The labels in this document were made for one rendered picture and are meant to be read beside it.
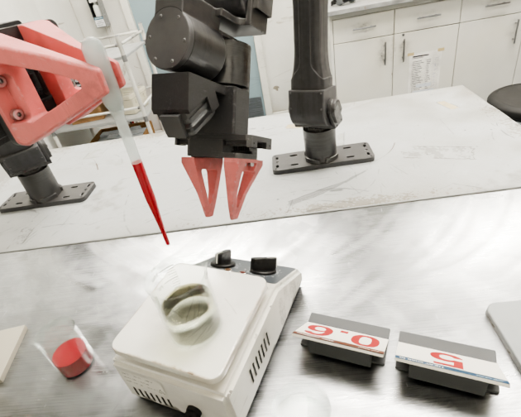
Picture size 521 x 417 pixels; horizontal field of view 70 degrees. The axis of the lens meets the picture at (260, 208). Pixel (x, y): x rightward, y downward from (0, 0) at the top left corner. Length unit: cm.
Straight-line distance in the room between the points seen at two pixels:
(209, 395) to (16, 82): 27
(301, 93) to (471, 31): 238
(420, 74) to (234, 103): 257
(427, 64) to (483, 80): 43
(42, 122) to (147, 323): 21
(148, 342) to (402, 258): 34
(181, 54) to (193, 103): 5
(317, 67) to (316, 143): 14
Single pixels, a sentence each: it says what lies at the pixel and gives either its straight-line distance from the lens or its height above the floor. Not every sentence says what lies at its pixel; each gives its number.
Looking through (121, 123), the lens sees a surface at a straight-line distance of 26.
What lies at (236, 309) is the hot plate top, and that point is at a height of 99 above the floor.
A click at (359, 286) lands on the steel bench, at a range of 50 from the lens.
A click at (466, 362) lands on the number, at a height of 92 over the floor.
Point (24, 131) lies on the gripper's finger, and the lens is 29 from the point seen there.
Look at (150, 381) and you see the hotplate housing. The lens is 39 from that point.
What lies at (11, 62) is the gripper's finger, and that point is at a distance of 27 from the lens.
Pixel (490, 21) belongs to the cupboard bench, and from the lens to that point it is 304.
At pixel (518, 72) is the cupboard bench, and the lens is 324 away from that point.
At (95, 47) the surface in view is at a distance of 25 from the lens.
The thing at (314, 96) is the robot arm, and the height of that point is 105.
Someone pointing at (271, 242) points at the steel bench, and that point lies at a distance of 57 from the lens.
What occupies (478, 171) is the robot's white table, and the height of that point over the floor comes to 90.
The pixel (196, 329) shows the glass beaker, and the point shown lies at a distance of 34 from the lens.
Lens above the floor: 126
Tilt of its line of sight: 34 degrees down
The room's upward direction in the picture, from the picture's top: 12 degrees counter-clockwise
